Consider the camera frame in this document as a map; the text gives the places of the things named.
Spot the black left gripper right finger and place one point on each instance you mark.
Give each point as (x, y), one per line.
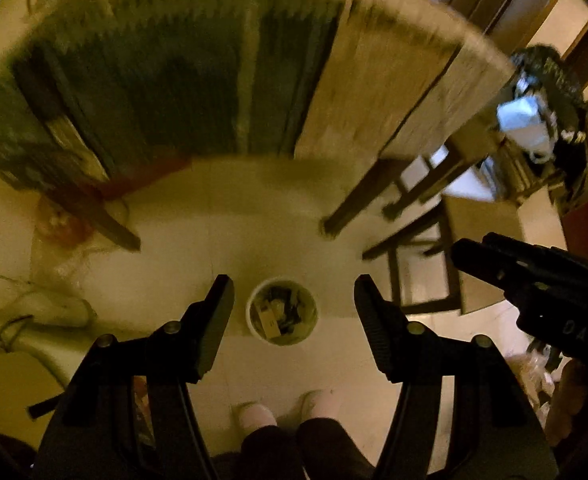
(494, 434)

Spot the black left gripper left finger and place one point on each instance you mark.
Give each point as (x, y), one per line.
(127, 414)

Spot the white trash bin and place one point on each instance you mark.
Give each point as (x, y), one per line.
(282, 312)

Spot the white hanging bag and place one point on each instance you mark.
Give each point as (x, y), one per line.
(522, 123)

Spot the patterned patchwork tablecloth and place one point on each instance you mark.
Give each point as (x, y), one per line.
(95, 89)

